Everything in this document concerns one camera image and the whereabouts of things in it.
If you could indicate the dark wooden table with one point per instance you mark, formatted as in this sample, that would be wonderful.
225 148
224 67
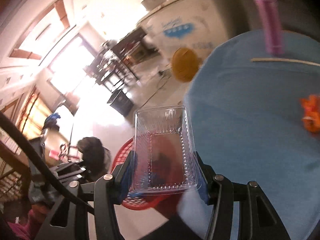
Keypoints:
113 65

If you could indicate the white chest freezer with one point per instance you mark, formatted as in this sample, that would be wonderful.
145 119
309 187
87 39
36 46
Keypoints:
201 25

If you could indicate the clear plastic food tray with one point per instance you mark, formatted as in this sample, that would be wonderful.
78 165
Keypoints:
164 159

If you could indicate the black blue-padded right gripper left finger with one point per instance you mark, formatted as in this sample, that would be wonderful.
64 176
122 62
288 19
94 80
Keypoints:
110 190

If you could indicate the long white stick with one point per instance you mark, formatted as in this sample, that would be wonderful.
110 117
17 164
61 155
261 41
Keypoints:
285 60

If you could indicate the black crate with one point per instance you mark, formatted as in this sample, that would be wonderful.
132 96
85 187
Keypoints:
120 102

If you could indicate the yellow round stool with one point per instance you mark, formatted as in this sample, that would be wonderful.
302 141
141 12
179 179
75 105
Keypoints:
185 64

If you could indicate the white rice cooker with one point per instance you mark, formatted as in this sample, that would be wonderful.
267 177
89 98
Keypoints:
149 5

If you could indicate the purple thermos bottle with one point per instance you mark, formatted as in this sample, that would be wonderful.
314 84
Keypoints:
269 16

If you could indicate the orange crumpled wrapper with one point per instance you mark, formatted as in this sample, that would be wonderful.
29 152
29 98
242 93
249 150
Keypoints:
311 113

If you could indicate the red plastic trash basket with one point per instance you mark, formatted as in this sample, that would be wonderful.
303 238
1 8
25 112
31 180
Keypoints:
135 202

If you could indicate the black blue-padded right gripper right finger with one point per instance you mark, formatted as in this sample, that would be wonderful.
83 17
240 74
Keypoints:
216 190

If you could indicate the blue round tablecloth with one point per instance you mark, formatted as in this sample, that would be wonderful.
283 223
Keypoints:
247 123

